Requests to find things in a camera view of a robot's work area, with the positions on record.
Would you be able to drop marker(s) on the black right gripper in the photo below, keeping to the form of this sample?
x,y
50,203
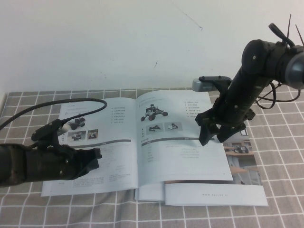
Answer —
x,y
225,114

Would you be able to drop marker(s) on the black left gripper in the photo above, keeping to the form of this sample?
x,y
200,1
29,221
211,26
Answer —
x,y
50,164

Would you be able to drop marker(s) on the white product catalogue book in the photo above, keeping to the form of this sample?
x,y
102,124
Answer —
x,y
166,161

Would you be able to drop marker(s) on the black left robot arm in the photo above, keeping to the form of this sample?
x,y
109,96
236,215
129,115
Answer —
x,y
12,164

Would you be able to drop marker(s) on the grey white checked tablecloth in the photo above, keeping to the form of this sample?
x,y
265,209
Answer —
x,y
71,213

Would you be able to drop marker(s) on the robot brochure with photo cover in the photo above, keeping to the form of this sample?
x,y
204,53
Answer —
x,y
213,193
149,193

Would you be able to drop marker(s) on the black zip tie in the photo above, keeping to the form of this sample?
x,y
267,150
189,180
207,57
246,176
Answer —
x,y
289,28
299,34

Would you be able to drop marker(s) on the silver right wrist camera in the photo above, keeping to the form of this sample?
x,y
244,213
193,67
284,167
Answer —
x,y
202,86

